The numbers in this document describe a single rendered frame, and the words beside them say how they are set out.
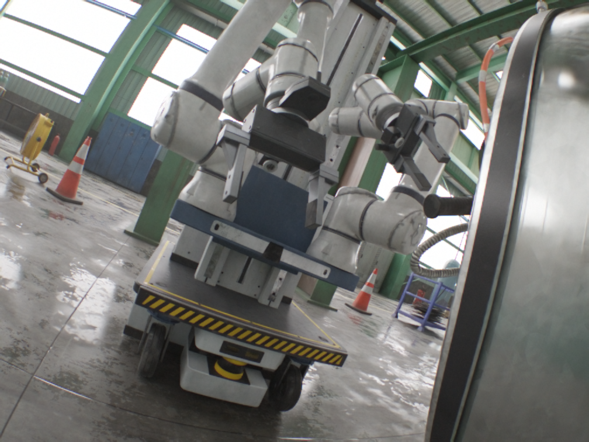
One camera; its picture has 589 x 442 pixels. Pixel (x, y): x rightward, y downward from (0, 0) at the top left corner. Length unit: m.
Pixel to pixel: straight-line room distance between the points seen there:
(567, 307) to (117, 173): 9.61
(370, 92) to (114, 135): 9.25
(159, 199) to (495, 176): 3.06
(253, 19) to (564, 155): 0.84
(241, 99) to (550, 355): 0.62
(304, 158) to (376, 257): 11.82
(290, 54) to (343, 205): 0.63
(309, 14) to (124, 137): 8.93
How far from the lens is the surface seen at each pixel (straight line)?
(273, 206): 1.10
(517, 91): 0.38
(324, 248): 1.04
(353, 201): 1.05
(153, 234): 3.24
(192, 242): 1.27
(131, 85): 10.83
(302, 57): 0.57
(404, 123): 0.67
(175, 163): 3.21
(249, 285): 1.22
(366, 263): 12.04
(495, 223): 0.31
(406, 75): 4.72
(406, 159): 0.68
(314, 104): 0.48
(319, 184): 0.48
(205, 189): 0.91
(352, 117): 0.92
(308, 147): 0.48
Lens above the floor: 0.59
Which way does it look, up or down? 4 degrees up
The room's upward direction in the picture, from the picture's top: 23 degrees clockwise
